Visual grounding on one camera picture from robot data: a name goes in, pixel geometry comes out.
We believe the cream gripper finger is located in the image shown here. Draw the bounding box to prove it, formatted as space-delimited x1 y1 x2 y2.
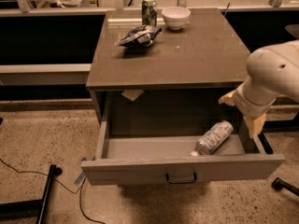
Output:
244 114 266 138
218 91 235 106

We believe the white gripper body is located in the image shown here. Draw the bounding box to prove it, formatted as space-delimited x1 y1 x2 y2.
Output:
233 83 277 118

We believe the clear plastic water bottle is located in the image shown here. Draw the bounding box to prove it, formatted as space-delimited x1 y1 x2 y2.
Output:
191 120 234 157

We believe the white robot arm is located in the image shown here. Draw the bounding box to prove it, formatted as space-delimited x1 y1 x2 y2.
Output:
218 40 299 138

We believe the grey cabinet with counter top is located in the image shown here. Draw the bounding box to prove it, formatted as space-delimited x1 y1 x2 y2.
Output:
86 8 249 119

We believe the open grey top drawer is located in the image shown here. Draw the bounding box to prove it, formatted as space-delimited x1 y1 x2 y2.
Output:
80 89 286 187

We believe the black chair base leg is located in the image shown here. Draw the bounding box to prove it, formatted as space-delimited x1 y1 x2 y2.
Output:
272 177 299 196

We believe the white ceramic bowl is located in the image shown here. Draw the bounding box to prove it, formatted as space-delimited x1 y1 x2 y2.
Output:
162 7 191 30

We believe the white paper tag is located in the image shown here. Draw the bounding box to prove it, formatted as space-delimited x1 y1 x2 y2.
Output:
121 90 144 101

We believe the crumpled blue chip bag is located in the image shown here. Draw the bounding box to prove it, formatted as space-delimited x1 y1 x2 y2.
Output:
116 25 162 47

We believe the green soda can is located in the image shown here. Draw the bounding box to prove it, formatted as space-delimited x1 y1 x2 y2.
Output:
142 0 157 27

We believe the blue tape strip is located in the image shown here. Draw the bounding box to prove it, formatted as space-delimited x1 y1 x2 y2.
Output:
74 156 95 185

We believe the black metal stand leg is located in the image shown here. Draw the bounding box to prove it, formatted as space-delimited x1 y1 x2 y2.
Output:
0 164 63 224

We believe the black drawer handle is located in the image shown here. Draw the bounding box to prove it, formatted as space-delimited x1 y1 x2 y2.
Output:
165 173 197 185

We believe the black floor cable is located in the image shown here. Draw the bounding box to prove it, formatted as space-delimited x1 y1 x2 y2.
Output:
0 158 107 224

